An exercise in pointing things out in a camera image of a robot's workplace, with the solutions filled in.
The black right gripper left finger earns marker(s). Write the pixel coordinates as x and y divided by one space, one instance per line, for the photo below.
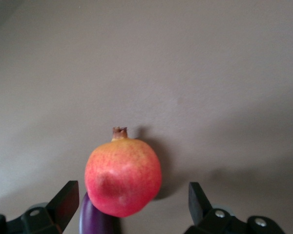
61 207

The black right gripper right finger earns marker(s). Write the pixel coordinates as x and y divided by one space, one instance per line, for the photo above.
200 207

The long purple eggplant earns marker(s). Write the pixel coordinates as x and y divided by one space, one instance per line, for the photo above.
97 221

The red pomegranate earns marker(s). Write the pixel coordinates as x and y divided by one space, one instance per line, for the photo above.
123 175

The brown table cloth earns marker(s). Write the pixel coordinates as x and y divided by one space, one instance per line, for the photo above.
146 61

